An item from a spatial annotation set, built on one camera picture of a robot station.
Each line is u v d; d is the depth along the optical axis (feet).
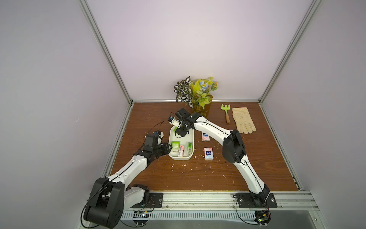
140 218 2.36
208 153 2.87
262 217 2.29
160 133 2.70
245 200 2.38
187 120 2.31
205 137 3.10
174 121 2.80
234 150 1.89
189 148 2.87
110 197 1.33
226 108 3.76
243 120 3.53
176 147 2.95
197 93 3.18
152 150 2.21
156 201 2.40
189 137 3.25
